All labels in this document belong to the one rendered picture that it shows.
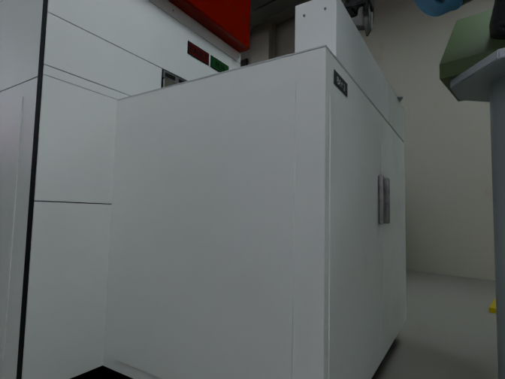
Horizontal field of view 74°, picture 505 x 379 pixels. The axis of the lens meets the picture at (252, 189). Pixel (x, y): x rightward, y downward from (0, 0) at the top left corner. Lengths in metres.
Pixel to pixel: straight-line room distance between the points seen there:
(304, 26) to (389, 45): 3.24
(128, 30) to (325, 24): 0.62
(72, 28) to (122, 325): 0.78
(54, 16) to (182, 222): 0.59
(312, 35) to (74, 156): 0.65
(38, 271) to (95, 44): 0.60
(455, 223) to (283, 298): 2.91
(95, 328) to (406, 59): 3.55
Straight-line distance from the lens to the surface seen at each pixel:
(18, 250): 0.98
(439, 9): 0.86
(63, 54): 1.02
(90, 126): 1.01
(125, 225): 0.96
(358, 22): 1.28
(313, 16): 0.81
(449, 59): 0.95
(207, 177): 0.76
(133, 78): 1.13
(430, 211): 3.52
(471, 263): 3.48
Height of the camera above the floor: 0.50
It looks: 4 degrees up
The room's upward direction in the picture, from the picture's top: 1 degrees clockwise
